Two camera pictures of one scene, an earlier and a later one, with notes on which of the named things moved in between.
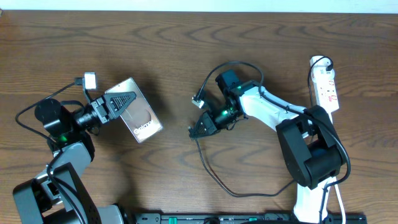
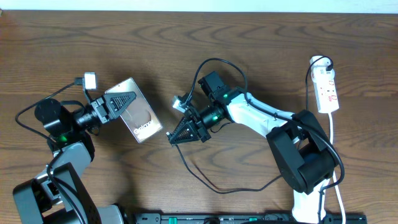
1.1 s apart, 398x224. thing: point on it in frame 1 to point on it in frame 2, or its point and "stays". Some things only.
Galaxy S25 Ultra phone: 138,116 stays
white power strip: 324,85 stays
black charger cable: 291,183 to 170,137
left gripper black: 104,109 stays
